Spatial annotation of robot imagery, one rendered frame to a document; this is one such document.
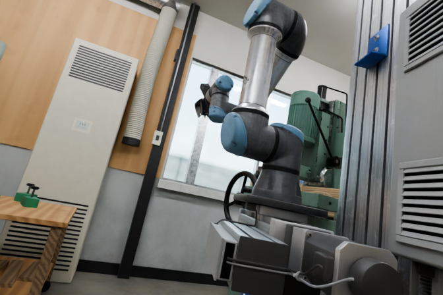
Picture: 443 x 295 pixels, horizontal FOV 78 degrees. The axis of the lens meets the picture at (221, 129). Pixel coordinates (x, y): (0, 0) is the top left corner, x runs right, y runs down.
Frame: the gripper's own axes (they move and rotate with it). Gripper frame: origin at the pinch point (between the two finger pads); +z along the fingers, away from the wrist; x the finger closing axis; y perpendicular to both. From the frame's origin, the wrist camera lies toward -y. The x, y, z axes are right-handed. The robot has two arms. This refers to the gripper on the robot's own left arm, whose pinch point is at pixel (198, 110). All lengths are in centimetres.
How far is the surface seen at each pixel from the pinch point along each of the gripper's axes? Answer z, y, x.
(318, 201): -28, 53, 39
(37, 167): 108, 1, -87
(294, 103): -6, -4, 59
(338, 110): -12, 2, 87
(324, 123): -8, 9, 77
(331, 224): -11, 65, 59
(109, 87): 93, -60, -38
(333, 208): -26, 57, 49
